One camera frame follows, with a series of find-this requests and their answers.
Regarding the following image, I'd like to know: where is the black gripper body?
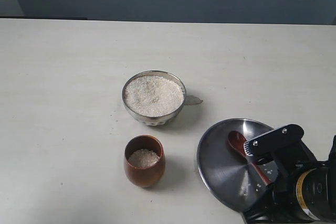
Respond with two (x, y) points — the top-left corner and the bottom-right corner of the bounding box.
(241, 140), (328, 223)

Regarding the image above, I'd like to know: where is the red wooden spoon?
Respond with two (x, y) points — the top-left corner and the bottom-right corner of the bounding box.
(228, 131), (271, 186)

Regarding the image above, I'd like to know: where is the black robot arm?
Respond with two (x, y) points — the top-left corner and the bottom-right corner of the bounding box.
(241, 124), (335, 223)

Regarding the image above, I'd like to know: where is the glass bowl of rice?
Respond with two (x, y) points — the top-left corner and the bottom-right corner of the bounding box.
(122, 70), (203, 126)

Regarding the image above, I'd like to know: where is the round steel plate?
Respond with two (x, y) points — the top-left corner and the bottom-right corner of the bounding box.
(196, 118), (272, 212)

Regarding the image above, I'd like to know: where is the brown wooden cup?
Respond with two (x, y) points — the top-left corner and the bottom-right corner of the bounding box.
(124, 135), (165, 188)

